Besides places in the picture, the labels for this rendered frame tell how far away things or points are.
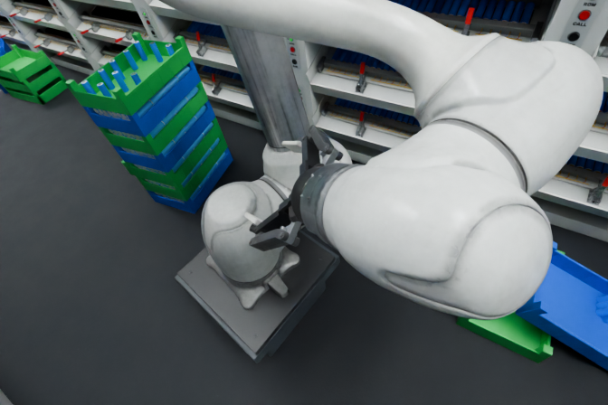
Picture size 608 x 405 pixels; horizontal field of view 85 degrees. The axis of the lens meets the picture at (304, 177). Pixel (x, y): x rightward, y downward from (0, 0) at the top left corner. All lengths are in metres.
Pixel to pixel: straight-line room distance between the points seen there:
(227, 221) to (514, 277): 0.52
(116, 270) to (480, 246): 1.27
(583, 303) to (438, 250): 0.99
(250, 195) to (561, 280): 0.87
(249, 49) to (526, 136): 0.46
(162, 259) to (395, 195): 1.14
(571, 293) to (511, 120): 0.90
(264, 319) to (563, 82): 0.72
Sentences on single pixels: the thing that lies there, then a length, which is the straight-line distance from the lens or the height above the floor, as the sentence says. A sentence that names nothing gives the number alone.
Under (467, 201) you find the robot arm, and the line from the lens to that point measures 0.21.
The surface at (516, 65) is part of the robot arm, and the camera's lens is 0.33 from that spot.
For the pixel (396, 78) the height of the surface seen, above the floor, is 0.40.
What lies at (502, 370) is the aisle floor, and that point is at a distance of 1.09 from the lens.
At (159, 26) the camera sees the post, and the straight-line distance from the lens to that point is 1.60.
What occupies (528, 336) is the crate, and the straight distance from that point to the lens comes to 1.14.
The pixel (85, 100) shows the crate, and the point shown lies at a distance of 1.17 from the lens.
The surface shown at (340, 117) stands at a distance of 1.29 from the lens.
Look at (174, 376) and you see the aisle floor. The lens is 1.13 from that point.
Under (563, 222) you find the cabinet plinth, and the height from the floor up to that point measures 0.02.
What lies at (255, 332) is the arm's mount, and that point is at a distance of 0.84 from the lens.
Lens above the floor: 1.01
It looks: 49 degrees down
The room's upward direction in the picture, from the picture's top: 10 degrees counter-clockwise
